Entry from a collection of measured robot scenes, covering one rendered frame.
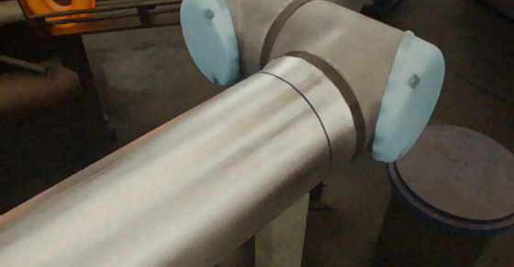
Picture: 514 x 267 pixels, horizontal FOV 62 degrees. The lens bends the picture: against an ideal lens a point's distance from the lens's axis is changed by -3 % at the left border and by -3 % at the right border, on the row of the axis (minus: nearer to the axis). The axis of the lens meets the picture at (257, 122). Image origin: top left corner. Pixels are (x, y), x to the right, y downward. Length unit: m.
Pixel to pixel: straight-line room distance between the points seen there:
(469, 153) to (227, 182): 0.94
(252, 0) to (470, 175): 0.79
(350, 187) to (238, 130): 1.32
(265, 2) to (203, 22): 0.06
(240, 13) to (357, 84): 0.13
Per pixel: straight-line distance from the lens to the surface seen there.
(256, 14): 0.36
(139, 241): 0.22
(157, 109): 1.86
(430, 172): 1.05
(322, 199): 1.49
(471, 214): 1.00
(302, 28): 0.34
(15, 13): 1.19
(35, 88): 1.22
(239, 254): 1.26
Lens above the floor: 1.14
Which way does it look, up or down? 41 degrees down
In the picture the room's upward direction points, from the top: straight up
